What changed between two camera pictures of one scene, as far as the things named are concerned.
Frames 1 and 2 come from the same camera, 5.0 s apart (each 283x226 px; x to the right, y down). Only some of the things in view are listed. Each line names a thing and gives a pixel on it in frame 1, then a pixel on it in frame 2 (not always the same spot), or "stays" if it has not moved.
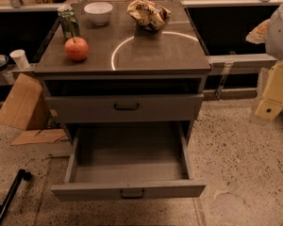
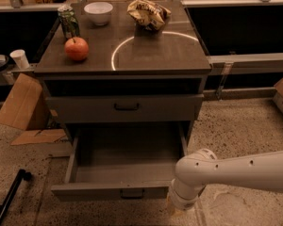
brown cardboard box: [26, 106] stays
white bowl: [99, 12] stays
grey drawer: [123, 160] stays
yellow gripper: [280, 35] to [185, 201]
